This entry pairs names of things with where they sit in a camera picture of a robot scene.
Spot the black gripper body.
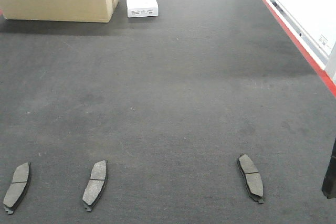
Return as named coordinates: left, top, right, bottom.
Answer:
left=321, top=143, right=336, bottom=199

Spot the dark grey brake pad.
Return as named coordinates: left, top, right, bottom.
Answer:
left=82, top=160, right=108, bottom=212
left=237, top=154, right=264, bottom=205
left=3, top=162, right=31, bottom=215

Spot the red conveyor frame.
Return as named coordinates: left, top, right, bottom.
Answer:
left=262, top=0, right=335, bottom=97

